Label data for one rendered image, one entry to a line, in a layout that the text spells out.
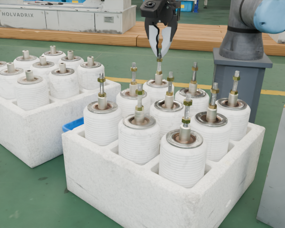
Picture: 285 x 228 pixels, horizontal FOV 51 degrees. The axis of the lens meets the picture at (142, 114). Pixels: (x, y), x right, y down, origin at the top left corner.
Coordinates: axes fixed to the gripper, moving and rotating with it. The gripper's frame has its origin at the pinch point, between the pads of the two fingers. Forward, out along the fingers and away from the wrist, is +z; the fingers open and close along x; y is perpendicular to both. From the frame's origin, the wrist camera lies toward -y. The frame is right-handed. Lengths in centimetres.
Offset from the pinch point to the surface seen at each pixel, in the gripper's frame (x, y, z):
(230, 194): -26.4, -20.3, 27.1
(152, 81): 2.2, 1.0, 9.3
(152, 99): 0.0, -4.1, 12.9
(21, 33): 170, 127, 29
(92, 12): 108, 146, 10
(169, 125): -9.7, -18.5, 12.8
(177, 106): -10.0, -14.1, 9.3
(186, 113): -15.7, -29.2, 3.6
